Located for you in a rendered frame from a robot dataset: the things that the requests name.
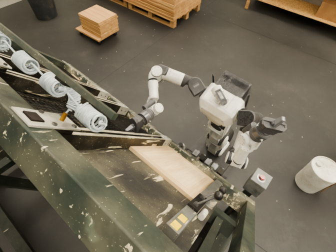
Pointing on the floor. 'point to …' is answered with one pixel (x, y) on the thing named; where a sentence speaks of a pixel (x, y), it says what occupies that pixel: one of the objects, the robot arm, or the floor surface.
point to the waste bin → (43, 9)
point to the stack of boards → (163, 9)
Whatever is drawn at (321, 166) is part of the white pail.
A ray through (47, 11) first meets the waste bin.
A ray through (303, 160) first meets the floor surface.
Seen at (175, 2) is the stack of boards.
